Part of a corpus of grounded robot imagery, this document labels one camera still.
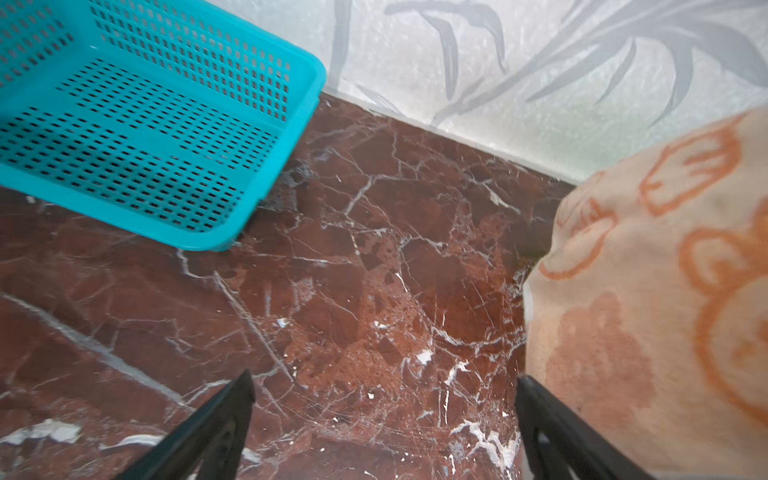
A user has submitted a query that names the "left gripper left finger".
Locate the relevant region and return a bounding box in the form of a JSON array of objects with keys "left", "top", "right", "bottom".
[{"left": 117, "top": 369, "right": 256, "bottom": 479}]

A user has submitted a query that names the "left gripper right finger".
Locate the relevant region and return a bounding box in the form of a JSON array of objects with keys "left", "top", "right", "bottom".
[{"left": 515, "top": 375, "right": 651, "bottom": 480}]

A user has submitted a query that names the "orange rabbit towel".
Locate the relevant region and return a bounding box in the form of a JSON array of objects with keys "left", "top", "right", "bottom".
[{"left": 523, "top": 107, "right": 767, "bottom": 479}]

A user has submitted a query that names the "teal plastic basket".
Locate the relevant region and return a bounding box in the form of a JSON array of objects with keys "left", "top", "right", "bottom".
[{"left": 1, "top": 0, "right": 326, "bottom": 251}]

